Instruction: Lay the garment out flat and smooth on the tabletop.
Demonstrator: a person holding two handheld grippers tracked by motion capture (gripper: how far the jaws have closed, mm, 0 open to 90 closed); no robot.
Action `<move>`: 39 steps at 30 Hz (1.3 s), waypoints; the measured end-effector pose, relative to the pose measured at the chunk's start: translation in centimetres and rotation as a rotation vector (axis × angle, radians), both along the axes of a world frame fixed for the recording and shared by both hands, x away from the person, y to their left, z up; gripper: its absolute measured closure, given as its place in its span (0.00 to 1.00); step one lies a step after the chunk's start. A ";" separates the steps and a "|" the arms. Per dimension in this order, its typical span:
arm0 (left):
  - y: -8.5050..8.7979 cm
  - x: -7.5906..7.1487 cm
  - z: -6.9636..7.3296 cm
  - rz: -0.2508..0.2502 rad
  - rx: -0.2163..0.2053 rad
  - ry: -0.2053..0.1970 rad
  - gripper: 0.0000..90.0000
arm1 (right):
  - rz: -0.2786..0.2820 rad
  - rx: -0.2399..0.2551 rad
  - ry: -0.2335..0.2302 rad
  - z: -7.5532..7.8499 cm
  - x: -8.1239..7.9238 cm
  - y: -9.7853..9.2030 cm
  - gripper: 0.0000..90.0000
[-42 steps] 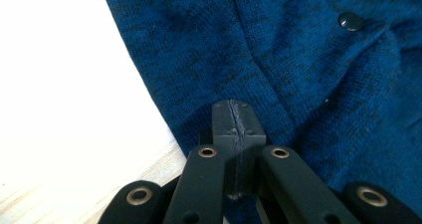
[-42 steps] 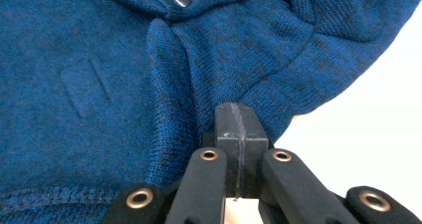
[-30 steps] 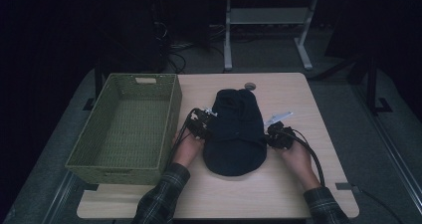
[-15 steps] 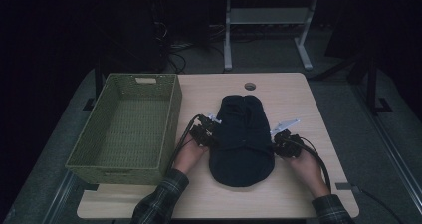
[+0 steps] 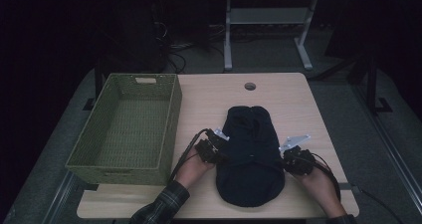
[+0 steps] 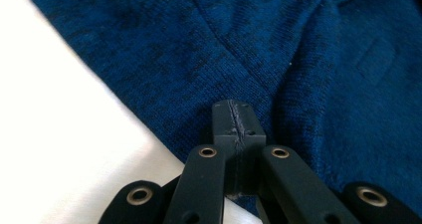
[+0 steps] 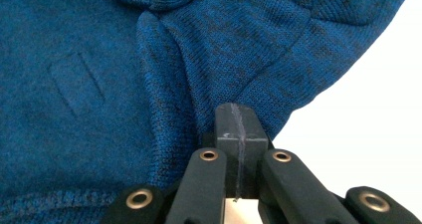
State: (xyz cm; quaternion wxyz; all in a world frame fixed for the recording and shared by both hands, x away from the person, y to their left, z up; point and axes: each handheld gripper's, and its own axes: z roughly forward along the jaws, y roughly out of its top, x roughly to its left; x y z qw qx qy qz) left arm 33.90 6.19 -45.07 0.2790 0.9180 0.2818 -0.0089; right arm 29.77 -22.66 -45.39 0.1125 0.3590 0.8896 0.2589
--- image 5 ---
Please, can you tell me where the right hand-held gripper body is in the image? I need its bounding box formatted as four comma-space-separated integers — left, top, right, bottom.
278, 133, 317, 177

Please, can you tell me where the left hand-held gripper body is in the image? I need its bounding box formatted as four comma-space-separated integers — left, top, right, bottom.
194, 127, 231, 165

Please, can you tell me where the dark knit hat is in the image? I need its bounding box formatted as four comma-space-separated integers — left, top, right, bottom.
215, 105, 287, 208

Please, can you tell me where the green woven basket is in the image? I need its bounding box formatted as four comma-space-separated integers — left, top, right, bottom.
65, 73, 183, 186

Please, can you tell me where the person's left hand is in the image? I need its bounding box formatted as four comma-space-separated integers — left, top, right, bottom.
174, 150, 215, 190

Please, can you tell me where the person's right hand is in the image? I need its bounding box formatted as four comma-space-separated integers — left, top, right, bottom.
293, 165, 347, 219

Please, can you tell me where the grey tape strip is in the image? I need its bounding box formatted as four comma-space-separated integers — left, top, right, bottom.
337, 182, 361, 192

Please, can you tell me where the black stand leg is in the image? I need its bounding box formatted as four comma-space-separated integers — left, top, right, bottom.
82, 59, 105, 112
362, 49, 393, 116

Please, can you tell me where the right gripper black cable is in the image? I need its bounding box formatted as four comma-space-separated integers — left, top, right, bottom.
310, 152, 342, 202

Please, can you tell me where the thin black cable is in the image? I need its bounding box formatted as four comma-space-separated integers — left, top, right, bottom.
358, 187, 397, 224

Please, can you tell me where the metal floor rail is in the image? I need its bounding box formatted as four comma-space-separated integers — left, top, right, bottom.
41, 170, 78, 224
350, 84, 422, 216

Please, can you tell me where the tangle of black cables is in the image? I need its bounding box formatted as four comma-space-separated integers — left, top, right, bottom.
155, 19, 227, 75

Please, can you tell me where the white metal stand frame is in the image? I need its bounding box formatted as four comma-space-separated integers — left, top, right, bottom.
223, 0, 320, 73

